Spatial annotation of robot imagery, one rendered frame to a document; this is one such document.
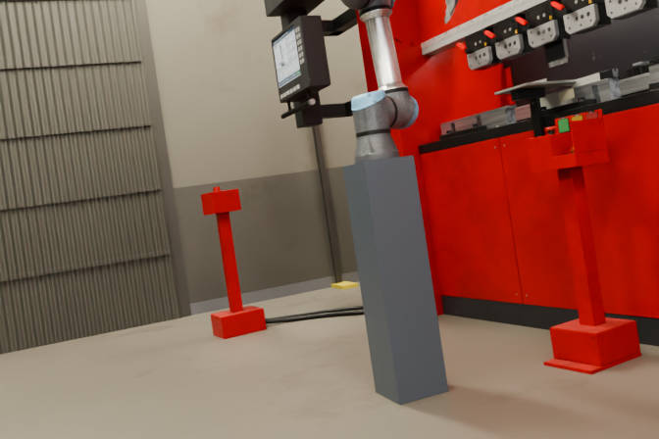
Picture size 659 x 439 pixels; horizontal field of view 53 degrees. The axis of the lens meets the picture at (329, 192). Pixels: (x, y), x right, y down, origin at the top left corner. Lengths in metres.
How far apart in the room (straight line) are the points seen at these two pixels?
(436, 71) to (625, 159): 1.37
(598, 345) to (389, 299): 0.69
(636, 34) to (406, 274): 1.70
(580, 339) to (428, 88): 1.67
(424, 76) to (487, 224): 0.90
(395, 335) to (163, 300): 2.84
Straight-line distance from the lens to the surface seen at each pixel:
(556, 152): 2.38
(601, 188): 2.64
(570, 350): 2.45
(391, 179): 2.14
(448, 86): 3.64
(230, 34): 5.11
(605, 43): 3.44
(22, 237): 4.73
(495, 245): 3.10
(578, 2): 2.83
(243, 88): 5.03
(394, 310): 2.15
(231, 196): 3.73
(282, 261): 4.98
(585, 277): 2.42
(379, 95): 2.20
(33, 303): 4.74
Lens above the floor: 0.68
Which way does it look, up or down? level
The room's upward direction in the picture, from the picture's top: 8 degrees counter-clockwise
